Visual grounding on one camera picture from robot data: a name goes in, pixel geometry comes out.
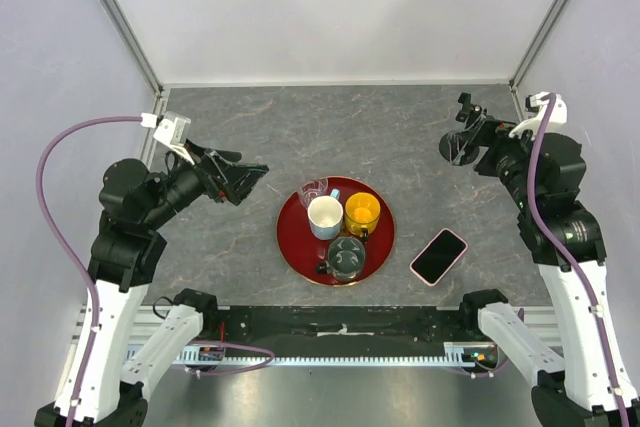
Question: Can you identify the dark glass mug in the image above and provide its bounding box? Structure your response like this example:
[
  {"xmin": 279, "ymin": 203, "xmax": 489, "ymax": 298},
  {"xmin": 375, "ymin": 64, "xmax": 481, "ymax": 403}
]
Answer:
[{"xmin": 315, "ymin": 236, "xmax": 366, "ymax": 283}]

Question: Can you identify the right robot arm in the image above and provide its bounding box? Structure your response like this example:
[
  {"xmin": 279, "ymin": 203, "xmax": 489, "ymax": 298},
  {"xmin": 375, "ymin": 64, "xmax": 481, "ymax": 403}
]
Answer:
[{"xmin": 439, "ymin": 92, "xmax": 639, "ymax": 426}]

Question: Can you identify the yellow cup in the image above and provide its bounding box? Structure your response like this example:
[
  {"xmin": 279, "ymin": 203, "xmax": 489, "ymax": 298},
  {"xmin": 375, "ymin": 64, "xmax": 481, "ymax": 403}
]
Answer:
[{"xmin": 344, "ymin": 192, "xmax": 381, "ymax": 242}]

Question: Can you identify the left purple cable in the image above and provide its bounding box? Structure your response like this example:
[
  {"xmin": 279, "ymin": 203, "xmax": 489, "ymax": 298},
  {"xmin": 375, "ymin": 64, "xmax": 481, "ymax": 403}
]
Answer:
[{"xmin": 36, "ymin": 114, "xmax": 157, "ymax": 427}]

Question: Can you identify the pink smartphone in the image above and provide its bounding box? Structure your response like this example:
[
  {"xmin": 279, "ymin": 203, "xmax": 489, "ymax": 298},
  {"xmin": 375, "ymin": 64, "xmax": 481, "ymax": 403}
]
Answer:
[{"xmin": 409, "ymin": 228, "xmax": 468, "ymax": 287}]

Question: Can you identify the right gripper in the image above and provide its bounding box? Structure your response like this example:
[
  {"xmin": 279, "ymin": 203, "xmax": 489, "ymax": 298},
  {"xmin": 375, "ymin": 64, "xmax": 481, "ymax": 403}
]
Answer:
[{"xmin": 448, "ymin": 113, "xmax": 549, "ymax": 211}]

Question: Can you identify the purple cable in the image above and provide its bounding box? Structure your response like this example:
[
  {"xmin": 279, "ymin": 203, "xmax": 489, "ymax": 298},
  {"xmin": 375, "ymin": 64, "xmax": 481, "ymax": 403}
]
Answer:
[
  {"xmin": 36, "ymin": 114, "xmax": 157, "ymax": 427},
  {"xmin": 527, "ymin": 92, "xmax": 631, "ymax": 427}
]

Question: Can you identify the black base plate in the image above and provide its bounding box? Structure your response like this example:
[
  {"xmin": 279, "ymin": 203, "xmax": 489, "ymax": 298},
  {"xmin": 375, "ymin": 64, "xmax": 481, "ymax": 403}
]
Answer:
[{"xmin": 197, "ymin": 306, "xmax": 490, "ymax": 358}]

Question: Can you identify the cable duct rail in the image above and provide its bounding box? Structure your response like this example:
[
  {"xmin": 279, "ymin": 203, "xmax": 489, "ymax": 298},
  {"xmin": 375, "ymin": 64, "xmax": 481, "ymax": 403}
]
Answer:
[{"xmin": 172, "ymin": 344, "xmax": 498, "ymax": 368}]

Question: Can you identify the round red tray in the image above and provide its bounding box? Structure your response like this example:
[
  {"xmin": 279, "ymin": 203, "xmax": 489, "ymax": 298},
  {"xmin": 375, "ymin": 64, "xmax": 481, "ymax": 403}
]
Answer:
[{"xmin": 276, "ymin": 176, "xmax": 395, "ymax": 287}]

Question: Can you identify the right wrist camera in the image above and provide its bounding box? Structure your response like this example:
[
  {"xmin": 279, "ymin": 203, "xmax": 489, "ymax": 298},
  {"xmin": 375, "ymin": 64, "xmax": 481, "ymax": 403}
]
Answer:
[{"xmin": 508, "ymin": 91, "xmax": 568, "ymax": 139}]

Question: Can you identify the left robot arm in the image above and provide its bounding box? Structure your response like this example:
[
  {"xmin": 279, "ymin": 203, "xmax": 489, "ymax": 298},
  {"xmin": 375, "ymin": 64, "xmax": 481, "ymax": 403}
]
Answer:
[{"xmin": 34, "ymin": 143, "xmax": 269, "ymax": 426}]

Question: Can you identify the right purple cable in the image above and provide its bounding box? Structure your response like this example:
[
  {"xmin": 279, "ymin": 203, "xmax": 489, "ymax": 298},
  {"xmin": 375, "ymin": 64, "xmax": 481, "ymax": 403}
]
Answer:
[{"xmin": 527, "ymin": 92, "xmax": 631, "ymax": 427}]

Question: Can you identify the clear glass cup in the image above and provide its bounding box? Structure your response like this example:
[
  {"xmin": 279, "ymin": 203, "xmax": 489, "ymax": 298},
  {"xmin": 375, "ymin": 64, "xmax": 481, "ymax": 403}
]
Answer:
[{"xmin": 297, "ymin": 177, "xmax": 328, "ymax": 210}]

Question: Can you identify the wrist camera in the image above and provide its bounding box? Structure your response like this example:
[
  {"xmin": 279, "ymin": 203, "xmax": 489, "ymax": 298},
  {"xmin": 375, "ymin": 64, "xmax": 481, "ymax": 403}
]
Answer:
[
  {"xmin": 153, "ymin": 111, "xmax": 191, "ymax": 147},
  {"xmin": 508, "ymin": 91, "xmax": 568, "ymax": 139}
]

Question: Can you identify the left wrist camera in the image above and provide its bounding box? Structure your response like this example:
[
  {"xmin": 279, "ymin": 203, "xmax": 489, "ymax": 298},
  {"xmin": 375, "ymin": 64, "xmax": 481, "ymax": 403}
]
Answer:
[{"xmin": 153, "ymin": 111, "xmax": 191, "ymax": 147}]

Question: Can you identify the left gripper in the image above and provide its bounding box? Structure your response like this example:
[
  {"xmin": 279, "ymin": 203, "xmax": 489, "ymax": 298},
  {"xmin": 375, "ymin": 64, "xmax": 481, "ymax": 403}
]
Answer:
[{"xmin": 144, "ymin": 137, "xmax": 269, "ymax": 227}]

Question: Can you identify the black phone stand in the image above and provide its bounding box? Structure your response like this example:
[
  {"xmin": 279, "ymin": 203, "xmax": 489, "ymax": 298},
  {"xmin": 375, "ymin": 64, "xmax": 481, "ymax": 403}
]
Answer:
[{"xmin": 438, "ymin": 92, "xmax": 487, "ymax": 166}]

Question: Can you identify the white mug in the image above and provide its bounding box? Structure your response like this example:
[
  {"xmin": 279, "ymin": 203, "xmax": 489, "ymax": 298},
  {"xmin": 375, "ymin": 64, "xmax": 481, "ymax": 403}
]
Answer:
[{"xmin": 307, "ymin": 189, "xmax": 344, "ymax": 241}]

